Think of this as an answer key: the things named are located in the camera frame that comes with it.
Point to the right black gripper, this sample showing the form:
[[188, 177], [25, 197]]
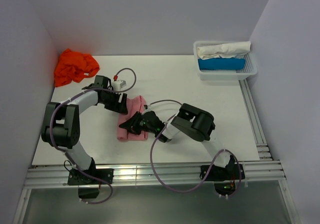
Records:
[[131, 125]]

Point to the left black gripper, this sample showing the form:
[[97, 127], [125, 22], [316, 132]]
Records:
[[118, 107]]

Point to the pink t shirt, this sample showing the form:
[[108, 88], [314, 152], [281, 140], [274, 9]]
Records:
[[134, 105]]

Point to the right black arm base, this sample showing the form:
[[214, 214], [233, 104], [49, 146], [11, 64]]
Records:
[[226, 178]]

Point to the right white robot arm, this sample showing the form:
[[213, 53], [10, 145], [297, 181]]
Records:
[[193, 122]]

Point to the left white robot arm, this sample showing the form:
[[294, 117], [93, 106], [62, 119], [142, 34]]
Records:
[[61, 122]]

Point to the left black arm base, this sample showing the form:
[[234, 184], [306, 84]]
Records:
[[89, 181]]

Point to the orange t shirt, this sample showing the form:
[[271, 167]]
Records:
[[74, 66]]

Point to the rolled blue t shirt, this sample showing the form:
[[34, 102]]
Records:
[[229, 64]]

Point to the rolled white t shirt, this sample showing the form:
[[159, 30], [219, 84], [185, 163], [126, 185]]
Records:
[[225, 51]]

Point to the white plastic basket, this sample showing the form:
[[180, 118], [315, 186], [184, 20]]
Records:
[[249, 69]]

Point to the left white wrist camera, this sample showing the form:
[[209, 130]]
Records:
[[118, 84]]

